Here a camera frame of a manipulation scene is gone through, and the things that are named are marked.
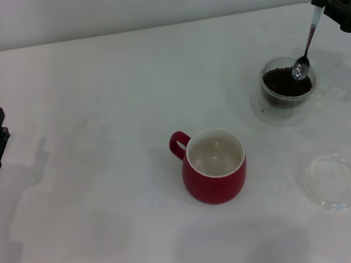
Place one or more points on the red ceramic mug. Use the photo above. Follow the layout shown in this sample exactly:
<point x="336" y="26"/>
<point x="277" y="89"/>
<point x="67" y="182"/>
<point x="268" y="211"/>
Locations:
<point x="216" y="190"/>

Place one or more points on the pile of coffee beans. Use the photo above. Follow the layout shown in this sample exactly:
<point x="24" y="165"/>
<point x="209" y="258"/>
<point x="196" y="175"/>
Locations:
<point x="280" y="84"/>

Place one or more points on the clear glass saucer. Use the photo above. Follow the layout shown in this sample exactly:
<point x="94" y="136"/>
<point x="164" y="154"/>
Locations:
<point x="278" y="119"/>

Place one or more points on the small clear glass dish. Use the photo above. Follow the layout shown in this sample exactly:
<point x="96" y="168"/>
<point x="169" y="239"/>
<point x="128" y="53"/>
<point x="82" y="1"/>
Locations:
<point x="335" y="184"/>

